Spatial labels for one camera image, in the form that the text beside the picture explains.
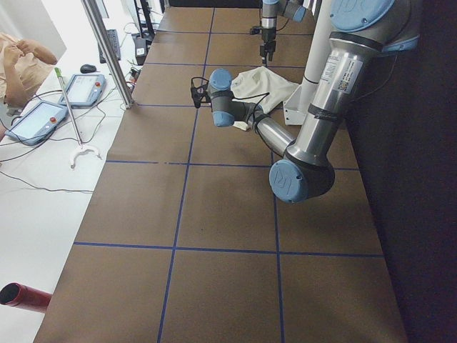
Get far blue teach pendant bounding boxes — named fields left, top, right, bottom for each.
left=62, top=74, right=106, bottom=109

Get black keyboard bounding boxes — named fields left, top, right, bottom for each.
left=98, top=29, right=121, bottom=64

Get grey aluminium frame post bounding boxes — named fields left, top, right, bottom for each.
left=81, top=0, right=134, bottom=109

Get near blue teach pendant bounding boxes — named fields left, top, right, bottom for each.
left=6, top=101, right=69, bottom=146

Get blue teach pendant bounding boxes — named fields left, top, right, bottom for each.
left=62, top=74, right=106, bottom=109
left=6, top=101, right=69, bottom=146

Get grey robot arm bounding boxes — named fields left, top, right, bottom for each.
left=260, top=0, right=306, bottom=66
left=203, top=1, right=422, bottom=203

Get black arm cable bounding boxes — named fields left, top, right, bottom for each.
left=231, top=91, right=271, bottom=119

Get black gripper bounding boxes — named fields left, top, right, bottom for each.
left=260, top=27, right=276, bottom=66

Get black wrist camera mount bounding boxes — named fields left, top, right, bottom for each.
left=249, top=26, right=262, bottom=35
left=190, top=76, right=211, bottom=109

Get person in beige shirt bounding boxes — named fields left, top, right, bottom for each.
left=1, top=33, right=57, bottom=109

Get red cylinder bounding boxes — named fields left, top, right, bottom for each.
left=1, top=282, right=52, bottom=313

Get white reacher grabber tool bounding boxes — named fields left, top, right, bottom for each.
left=54, top=66, right=103, bottom=170

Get black cables on table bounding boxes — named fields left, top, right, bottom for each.
left=0, top=89, right=119, bottom=196

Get black computer mouse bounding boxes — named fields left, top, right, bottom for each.
left=80, top=64, right=97, bottom=74

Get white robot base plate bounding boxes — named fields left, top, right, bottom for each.
left=283, top=0, right=333, bottom=125

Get cream long-sleeve cat shirt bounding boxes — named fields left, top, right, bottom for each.
left=231, top=66, right=299, bottom=115

